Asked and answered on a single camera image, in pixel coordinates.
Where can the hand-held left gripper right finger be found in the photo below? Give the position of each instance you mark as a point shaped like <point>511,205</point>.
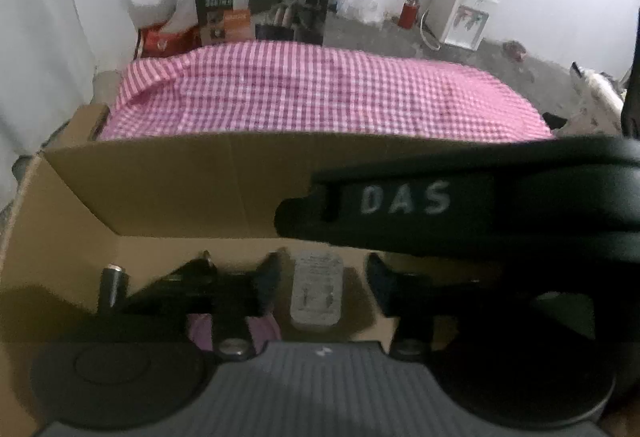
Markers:
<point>382,287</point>

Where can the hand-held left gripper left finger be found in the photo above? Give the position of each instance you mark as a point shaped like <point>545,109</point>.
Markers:
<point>267,287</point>

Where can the clear plastic bag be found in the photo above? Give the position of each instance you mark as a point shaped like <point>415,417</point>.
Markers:
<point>362,7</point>

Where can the white water dispenser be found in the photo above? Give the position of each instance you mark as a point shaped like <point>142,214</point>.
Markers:
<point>450,7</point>

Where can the white curtain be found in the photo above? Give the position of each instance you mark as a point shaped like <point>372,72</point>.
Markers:
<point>45,17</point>

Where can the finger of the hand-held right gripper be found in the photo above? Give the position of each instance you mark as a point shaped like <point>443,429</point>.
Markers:
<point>300,219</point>

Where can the white hoop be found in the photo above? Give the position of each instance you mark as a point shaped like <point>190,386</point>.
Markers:
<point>597,84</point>

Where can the white charger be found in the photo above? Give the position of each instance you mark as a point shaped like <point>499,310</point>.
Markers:
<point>317,297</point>

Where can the pink checked cloth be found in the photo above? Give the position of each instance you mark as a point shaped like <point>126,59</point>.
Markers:
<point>300,87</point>

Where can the cardboard box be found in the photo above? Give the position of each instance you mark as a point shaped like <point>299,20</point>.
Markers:
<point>175,187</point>

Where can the small orange box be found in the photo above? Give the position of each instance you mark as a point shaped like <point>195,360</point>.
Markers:
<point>235,24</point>

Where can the small black object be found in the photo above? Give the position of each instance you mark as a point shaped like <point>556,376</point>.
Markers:
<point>554,121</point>

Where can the black cylinder with metal cap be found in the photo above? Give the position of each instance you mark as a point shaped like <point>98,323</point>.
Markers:
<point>112,289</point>

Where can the pink object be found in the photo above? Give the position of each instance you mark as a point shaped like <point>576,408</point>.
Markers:
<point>200,329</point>

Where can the red canister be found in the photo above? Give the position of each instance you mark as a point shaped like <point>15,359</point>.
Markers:
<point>408,12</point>

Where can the red bag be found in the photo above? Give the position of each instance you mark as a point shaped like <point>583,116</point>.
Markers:
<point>165,42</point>

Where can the small brown object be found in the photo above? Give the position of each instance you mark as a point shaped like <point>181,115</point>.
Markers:
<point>514,51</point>

